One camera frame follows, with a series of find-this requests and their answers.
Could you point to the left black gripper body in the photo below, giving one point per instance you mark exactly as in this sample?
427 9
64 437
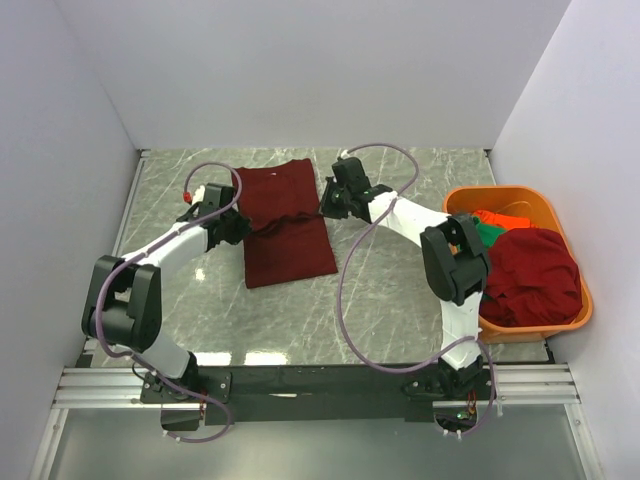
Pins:
233 211

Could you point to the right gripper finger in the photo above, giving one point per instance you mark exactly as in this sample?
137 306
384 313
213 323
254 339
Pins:
336 207
332 189

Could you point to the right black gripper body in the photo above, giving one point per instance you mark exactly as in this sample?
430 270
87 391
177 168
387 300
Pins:
346 195

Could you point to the dark red t-shirt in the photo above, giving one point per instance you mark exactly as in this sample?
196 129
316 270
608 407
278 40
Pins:
289 239

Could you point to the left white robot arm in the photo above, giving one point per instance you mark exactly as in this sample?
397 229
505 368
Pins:
124 302

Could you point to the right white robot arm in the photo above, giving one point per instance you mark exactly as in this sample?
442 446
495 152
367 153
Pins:
455 260

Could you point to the green t-shirt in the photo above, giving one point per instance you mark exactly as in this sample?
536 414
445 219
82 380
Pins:
488 233

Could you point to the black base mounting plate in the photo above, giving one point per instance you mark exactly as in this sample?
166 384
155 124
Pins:
321 392

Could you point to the orange plastic basket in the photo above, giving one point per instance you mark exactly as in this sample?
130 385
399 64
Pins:
519 201

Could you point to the red t-shirt in basket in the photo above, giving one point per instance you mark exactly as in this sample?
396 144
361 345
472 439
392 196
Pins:
534 281

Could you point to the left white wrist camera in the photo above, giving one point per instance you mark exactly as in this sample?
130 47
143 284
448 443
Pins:
195 194

